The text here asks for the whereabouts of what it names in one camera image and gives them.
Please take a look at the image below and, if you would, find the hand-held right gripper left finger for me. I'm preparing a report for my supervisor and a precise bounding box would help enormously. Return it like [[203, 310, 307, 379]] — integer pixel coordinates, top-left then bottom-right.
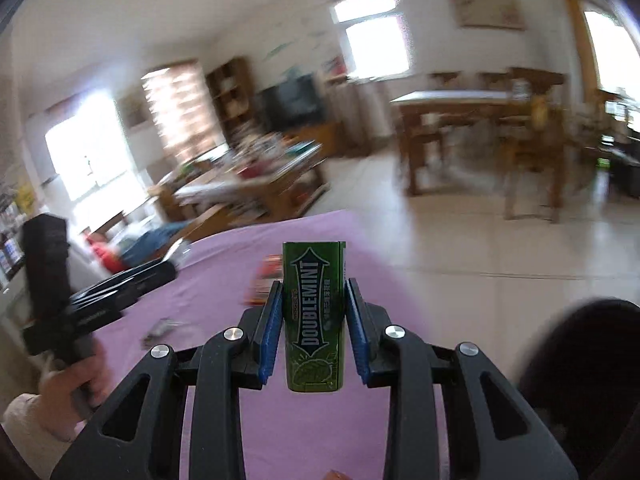
[[50, 280, 283, 480]]

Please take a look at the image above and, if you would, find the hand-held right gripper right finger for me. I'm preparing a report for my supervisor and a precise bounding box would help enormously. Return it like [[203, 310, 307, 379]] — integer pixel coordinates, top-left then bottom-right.
[[345, 277, 581, 480]]

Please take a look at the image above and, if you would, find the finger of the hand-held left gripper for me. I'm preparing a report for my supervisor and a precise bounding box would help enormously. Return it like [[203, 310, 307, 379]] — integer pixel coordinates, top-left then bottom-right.
[[70, 247, 193, 311]]

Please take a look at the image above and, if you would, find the green chewing gum box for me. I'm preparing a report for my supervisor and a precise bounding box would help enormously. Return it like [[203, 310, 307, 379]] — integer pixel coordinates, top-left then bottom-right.
[[281, 240, 347, 393]]

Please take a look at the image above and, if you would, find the black trash bin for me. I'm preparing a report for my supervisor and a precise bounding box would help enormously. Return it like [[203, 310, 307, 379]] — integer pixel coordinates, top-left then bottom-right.
[[515, 299, 640, 480]]

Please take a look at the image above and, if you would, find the person's left forearm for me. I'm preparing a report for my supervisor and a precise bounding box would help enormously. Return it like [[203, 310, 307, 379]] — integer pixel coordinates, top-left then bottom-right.
[[0, 392, 88, 466]]

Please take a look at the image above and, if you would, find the person's left hand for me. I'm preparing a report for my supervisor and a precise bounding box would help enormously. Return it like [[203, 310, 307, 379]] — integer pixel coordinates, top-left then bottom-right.
[[40, 345, 113, 441]]

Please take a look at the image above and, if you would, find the red cushion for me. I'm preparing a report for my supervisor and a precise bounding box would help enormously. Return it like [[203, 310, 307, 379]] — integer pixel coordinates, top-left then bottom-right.
[[87, 232, 121, 273]]

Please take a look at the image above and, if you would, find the blue cloth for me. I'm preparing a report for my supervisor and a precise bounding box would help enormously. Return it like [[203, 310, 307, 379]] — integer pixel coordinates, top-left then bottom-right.
[[120, 222, 186, 266]]

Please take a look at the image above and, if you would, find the small crumpled wrapper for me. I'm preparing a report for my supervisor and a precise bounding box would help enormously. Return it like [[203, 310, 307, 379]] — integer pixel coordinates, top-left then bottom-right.
[[142, 320, 186, 348]]

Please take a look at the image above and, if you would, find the small red box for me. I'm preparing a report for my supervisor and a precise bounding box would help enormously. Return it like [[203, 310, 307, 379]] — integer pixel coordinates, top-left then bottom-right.
[[245, 255, 286, 306]]

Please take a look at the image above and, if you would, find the purple tablecloth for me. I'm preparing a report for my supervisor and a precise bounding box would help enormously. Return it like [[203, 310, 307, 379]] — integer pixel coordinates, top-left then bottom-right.
[[92, 210, 451, 480]]

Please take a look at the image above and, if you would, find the bright living room window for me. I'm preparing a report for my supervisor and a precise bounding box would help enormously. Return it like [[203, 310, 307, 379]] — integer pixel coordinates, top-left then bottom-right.
[[45, 92, 151, 201]]

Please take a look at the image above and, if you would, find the cluttered wooden coffee table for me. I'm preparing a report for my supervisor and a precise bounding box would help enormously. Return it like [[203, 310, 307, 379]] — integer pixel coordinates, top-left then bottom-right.
[[160, 137, 331, 226]]

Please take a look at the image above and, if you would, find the window with blinds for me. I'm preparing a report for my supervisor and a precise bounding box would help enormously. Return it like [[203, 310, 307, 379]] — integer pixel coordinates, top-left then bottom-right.
[[142, 60, 221, 161]]

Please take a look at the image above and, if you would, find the wooden television cabinet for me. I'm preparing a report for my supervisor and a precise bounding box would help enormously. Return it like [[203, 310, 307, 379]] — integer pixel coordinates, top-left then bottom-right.
[[290, 120, 361, 158]]

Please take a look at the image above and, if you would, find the wooden bookshelf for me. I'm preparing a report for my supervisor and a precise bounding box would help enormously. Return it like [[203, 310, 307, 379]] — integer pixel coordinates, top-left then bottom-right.
[[206, 57, 261, 151]]

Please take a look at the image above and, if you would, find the black television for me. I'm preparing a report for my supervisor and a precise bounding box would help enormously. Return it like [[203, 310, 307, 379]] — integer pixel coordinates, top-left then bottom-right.
[[257, 76, 326, 131]]

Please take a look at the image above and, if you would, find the wooden dining table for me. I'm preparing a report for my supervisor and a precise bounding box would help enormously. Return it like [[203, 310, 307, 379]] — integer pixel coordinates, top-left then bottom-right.
[[390, 89, 566, 196]]

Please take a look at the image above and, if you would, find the wooden chair with oval back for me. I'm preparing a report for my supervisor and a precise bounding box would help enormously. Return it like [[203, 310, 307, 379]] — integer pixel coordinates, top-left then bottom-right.
[[500, 67, 568, 223]]

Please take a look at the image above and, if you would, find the white framed window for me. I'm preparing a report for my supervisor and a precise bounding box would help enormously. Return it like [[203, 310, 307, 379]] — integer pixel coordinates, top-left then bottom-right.
[[330, 0, 413, 81]]

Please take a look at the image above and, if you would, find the large balcony window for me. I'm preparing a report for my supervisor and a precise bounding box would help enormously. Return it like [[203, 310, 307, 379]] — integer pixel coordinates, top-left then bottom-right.
[[582, 10, 640, 106]]

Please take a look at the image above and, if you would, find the framed wall picture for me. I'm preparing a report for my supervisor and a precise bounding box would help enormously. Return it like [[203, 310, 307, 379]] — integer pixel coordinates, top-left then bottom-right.
[[445, 0, 527, 31]]

